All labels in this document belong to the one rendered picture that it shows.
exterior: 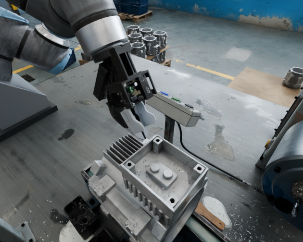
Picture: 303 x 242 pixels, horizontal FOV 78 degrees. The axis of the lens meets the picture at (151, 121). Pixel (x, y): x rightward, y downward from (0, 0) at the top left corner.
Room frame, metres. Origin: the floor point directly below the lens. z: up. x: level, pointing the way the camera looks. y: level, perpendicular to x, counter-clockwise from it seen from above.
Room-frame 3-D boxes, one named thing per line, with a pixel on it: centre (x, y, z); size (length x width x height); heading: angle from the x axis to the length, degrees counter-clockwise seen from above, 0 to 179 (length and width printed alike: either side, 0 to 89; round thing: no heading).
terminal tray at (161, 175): (0.19, -0.02, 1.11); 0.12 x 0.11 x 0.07; 48
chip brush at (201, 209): (0.26, -0.14, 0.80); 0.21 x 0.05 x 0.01; 48
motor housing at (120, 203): (0.21, 0.01, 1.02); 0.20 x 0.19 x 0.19; 48
